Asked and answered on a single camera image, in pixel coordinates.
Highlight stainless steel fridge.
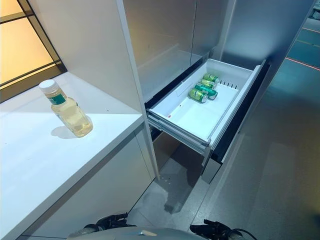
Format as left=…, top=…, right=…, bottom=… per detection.
left=123, top=0, right=318, bottom=186

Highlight grey robot torso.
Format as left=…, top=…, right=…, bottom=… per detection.
left=67, top=226, right=201, bottom=240

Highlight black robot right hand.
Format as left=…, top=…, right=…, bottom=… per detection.
left=189, top=219, right=236, bottom=238

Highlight yellow drink bottle white cap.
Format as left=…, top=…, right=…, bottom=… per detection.
left=38, top=79, right=94, bottom=138

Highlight white fridge drawer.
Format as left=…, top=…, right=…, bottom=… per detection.
left=146, top=57, right=276, bottom=185

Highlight black framed window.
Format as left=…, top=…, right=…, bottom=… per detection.
left=0, top=0, right=67, bottom=104

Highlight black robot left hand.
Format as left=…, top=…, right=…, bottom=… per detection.
left=95, top=212, right=129, bottom=230

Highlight white tall side panel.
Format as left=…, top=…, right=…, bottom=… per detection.
left=26, top=0, right=161, bottom=181

